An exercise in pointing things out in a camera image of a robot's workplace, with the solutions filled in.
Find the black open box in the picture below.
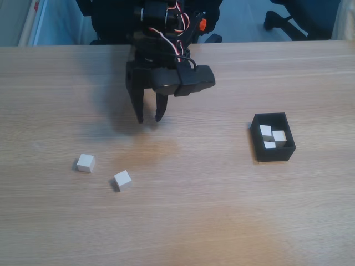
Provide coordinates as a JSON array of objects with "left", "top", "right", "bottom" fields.
[{"left": 251, "top": 112, "right": 297, "bottom": 163}]

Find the black clamp orange knob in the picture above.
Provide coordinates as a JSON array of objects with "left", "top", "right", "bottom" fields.
[{"left": 182, "top": 11, "right": 208, "bottom": 45}]

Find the pale partition panel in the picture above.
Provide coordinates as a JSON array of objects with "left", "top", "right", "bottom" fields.
[{"left": 18, "top": 0, "right": 84, "bottom": 47}]

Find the black office chair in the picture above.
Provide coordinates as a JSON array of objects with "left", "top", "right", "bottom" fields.
[{"left": 76, "top": 0, "right": 224, "bottom": 45}]

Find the blue office chair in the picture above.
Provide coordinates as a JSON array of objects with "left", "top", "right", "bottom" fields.
[{"left": 263, "top": 0, "right": 342, "bottom": 41}]

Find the white red servo wire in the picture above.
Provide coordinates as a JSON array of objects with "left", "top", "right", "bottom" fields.
[{"left": 148, "top": 26, "right": 186, "bottom": 60}]

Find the black oval camera box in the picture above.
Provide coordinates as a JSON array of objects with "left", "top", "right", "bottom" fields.
[{"left": 151, "top": 65, "right": 216, "bottom": 98}]

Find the black camera cable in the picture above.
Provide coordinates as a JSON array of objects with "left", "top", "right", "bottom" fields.
[{"left": 173, "top": 55, "right": 198, "bottom": 70}]

